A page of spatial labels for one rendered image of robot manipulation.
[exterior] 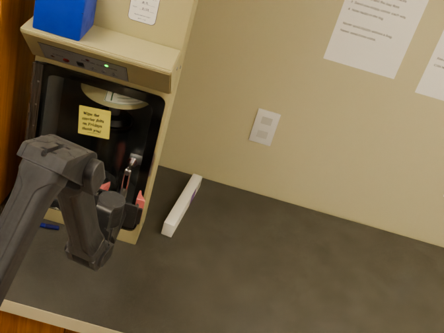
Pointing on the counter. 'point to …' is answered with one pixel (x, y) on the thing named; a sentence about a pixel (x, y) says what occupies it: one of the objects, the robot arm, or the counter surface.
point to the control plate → (84, 61)
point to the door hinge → (31, 92)
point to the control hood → (115, 53)
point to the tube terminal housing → (156, 36)
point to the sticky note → (94, 121)
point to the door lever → (127, 176)
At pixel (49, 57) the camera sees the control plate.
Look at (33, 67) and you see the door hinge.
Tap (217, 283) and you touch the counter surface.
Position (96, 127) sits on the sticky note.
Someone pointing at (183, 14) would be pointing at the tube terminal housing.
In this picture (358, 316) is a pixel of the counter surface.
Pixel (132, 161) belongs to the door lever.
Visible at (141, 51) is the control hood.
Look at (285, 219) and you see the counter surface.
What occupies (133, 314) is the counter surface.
